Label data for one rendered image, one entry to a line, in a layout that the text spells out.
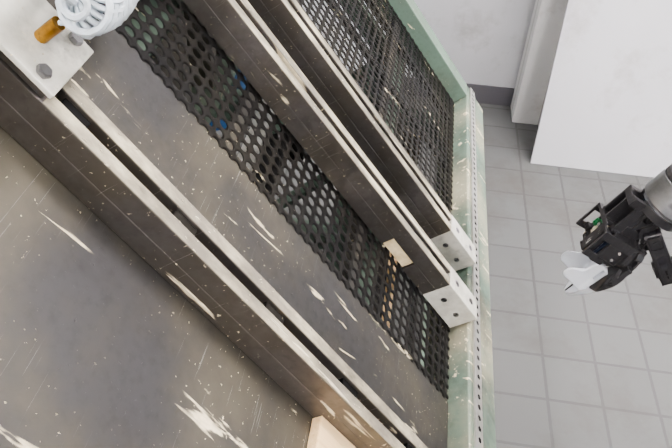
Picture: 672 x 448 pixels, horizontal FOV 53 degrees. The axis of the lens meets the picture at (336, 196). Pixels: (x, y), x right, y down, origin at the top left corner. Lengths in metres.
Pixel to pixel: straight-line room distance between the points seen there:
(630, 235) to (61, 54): 0.80
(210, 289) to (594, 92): 2.96
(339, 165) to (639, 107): 2.57
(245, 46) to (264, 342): 0.54
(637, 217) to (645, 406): 1.81
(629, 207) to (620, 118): 2.67
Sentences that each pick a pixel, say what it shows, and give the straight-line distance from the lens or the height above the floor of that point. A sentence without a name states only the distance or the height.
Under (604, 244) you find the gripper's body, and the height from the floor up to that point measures 1.44.
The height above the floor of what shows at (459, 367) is 0.90.
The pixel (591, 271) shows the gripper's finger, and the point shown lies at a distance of 1.12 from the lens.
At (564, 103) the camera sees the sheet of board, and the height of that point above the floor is 0.35.
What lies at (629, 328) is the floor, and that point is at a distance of 3.05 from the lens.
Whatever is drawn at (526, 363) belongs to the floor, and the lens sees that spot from 2.77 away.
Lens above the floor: 2.11
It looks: 39 degrees down
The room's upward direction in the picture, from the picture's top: 3 degrees clockwise
